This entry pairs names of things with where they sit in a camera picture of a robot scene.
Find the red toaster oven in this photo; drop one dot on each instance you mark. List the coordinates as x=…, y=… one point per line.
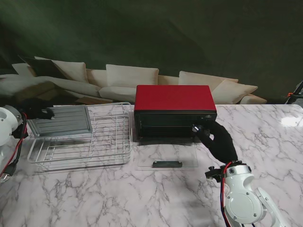
x=175, y=97

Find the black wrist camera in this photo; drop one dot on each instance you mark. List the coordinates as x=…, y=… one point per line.
x=19, y=133
x=213, y=174

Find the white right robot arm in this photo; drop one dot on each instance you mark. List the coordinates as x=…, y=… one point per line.
x=241, y=203

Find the dark brown sofa cushion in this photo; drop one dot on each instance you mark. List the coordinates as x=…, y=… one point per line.
x=42, y=67

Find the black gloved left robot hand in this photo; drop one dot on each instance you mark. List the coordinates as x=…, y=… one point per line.
x=35, y=108

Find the silver ribbed baking tray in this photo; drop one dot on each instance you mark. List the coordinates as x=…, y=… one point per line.
x=66, y=123

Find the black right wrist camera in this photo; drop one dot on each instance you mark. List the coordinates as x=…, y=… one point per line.
x=213, y=174

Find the beige sofa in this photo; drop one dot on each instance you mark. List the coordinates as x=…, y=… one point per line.
x=168, y=79

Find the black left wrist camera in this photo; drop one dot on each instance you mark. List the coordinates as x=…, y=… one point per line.
x=19, y=133

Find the long cream sofa seat cushion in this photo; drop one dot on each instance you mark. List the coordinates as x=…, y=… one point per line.
x=59, y=84

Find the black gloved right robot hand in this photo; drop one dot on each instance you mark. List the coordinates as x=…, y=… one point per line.
x=220, y=142

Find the black stand with orange clip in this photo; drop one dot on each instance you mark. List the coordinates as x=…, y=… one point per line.
x=300, y=87

